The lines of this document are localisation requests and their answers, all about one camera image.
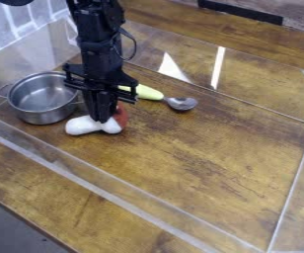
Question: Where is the red and white plush mushroom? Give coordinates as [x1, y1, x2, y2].
[65, 103, 129, 135]

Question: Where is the clear acrylic enclosure wall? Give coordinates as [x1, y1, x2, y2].
[0, 0, 304, 253]

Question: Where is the black cable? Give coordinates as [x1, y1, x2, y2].
[113, 26, 140, 62]

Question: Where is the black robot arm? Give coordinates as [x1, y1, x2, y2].
[62, 0, 140, 124]

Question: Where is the silver metal pot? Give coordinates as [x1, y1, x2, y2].
[0, 71, 82, 126]

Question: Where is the spoon with green handle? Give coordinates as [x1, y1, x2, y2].
[117, 83, 200, 112]

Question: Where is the black bar in background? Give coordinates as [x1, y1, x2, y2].
[197, 0, 284, 26]

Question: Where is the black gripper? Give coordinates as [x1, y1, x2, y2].
[62, 41, 138, 123]

